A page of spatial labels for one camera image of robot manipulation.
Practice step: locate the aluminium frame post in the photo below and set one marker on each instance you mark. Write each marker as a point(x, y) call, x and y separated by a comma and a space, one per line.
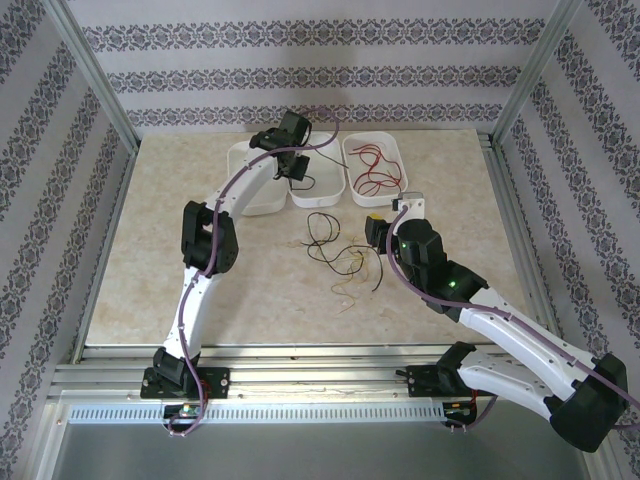
point(95, 75)
point(540, 70)

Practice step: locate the white plastic tray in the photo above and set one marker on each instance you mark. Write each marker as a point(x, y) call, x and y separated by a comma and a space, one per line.
point(372, 200)
point(325, 175)
point(270, 200)

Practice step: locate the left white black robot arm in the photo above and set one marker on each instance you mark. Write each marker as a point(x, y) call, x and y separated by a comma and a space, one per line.
point(192, 310)

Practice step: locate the small circuit board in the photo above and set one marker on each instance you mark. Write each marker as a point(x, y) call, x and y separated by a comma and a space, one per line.
point(457, 408)
point(187, 410)

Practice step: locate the aluminium mounting rails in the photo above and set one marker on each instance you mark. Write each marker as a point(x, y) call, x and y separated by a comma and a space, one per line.
point(310, 370)

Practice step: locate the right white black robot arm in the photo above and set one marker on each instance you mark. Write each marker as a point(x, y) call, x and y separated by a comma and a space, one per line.
point(510, 330)

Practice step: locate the aluminium side rail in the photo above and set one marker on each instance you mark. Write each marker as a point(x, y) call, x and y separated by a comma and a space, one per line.
point(509, 200)
point(106, 250)

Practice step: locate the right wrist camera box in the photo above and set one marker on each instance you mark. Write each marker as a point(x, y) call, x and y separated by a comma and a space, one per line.
point(412, 205)

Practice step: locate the grey metal sheet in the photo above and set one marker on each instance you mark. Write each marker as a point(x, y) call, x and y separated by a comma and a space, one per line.
point(320, 450)

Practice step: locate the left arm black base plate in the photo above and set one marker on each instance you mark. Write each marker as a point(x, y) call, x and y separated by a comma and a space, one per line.
point(220, 382)

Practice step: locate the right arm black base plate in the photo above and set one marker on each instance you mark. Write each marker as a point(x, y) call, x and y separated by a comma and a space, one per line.
point(420, 382)

